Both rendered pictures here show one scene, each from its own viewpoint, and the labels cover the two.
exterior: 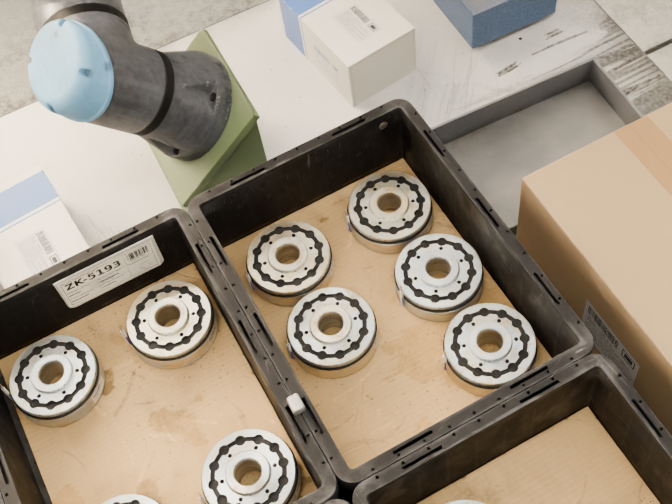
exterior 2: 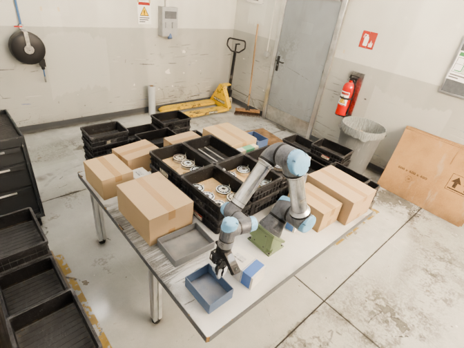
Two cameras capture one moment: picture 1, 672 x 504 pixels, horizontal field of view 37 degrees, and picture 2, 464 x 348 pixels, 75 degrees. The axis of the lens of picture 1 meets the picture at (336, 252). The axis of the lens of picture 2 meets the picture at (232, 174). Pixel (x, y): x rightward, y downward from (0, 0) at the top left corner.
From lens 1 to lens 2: 2.19 m
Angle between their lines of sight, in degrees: 87
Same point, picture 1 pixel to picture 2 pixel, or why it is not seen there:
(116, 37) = (282, 205)
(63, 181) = (295, 237)
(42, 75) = not seen: hidden behind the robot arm
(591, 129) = (175, 253)
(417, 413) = (206, 185)
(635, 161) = (171, 204)
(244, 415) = not seen: hidden behind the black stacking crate
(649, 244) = (170, 192)
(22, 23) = not seen: outside the picture
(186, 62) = (270, 219)
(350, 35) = (240, 254)
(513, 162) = (193, 245)
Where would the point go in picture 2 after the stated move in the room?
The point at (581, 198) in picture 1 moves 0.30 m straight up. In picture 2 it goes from (182, 198) to (184, 155)
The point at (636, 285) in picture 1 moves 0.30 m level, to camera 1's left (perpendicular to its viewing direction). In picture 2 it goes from (172, 188) to (217, 181)
